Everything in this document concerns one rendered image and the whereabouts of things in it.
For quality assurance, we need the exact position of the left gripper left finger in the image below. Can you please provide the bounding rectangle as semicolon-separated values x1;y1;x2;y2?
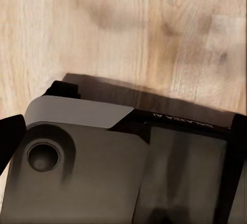
0;114;27;176

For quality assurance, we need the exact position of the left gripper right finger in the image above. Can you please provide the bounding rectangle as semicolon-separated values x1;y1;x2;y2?
229;114;247;155

